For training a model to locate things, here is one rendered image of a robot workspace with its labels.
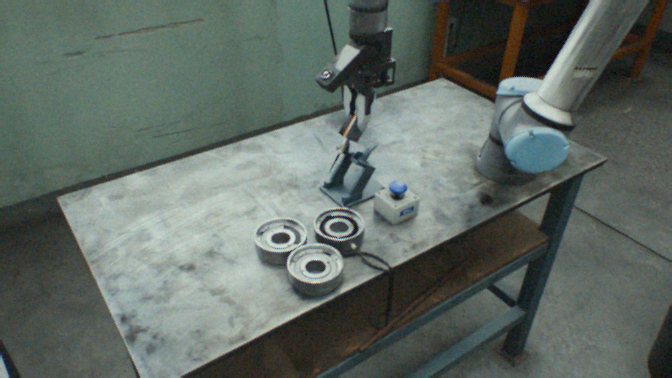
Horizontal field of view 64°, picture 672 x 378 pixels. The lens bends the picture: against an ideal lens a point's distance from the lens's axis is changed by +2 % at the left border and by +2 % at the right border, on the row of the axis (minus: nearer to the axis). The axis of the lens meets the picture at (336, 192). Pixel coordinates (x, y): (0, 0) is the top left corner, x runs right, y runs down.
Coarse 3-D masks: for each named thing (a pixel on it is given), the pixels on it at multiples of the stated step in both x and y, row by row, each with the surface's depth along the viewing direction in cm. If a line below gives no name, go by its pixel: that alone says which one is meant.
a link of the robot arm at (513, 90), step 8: (504, 80) 122; (512, 80) 122; (520, 80) 122; (528, 80) 122; (536, 80) 122; (504, 88) 119; (512, 88) 118; (520, 88) 117; (528, 88) 117; (536, 88) 117; (496, 96) 124; (504, 96) 120; (512, 96) 118; (520, 96) 117; (496, 104) 124; (504, 104) 119; (512, 104) 117; (496, 112) 123; (504, 112) 118; (496, 120) 123; (496, 128) 125; (496, 136) 126
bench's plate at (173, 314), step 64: (320, 128) 149; (384, 128) 149; (448, 128) 150; (128, 192) 123; (192, 192) 123; (256, 192) 124; (320, 192) 124; (448, 192) 125; (512, 192) 125; (128, 256) 106; (192, 256) 106; (256, 256) 106; (384, 256) 107; (128, 320) 93; (192, 320) 93; (256, 320) 93
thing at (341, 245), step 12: (324, 216) 112; (348, 216) 112; (360, 216) 111; (336, 228) 112; (348, 228) 109; (360, 228) 109; (324, 240) 106; (336, 240) 105; (348, 240) 105; (360, 240) 108
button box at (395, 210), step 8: (376, 192) 117; (384, 192) 117; (392, 192) 116; (408, 192) 117; (376, 200) 117; (384, 200) 114; (392, 200) 114; (400, 200) 115; (408, 200) 115; (416, 200) 115; (376, 208) 118; (384, 208) 115; (392, 208) 113; (400, 208) 113; (408, 208) 115; (416, 208) 116; (384, 216) 116; (392, 216) 114; (400, 216) 114; (408, 216) 116; (392, 224) 115
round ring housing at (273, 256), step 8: (264, 224) 109; (272, 224) 110; (280, 224) 110; (288, 224) 110; (296, 224) 109; (256, 232) 106; (264, 232) 108; (272, 232) 108; (280, 232) 108; (288, 232) 108; (304, 232) 107; (256, 240) 105; (272, 240) 108; (280, 240) 109; (288, 240) 109; (304, 240) 104; (256, 248) 104; (264, 248) 102; (280, 248) 104; (296, 248) 103; (264, 256) 103; (272, 256) 102; (280, 256) 102; (288, 256) 103
